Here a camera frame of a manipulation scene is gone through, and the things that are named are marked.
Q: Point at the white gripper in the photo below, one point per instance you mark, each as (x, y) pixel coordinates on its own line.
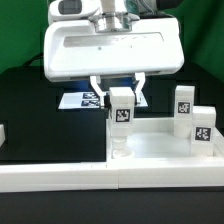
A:
(73, 49)

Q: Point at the white square tabletop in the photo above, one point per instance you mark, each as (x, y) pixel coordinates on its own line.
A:
(153, 139)

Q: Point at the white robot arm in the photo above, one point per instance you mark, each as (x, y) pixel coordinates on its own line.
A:
(118, 15)

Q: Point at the paper sheet with markers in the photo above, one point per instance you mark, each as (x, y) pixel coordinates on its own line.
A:
(84, 100)

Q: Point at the white front fence bar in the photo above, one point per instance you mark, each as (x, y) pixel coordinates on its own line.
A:
(112, 175)

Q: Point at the white left fence piece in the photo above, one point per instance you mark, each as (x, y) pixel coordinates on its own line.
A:
(2, 134)

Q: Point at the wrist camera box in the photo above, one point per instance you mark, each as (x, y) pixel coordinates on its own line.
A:
(66, 10)

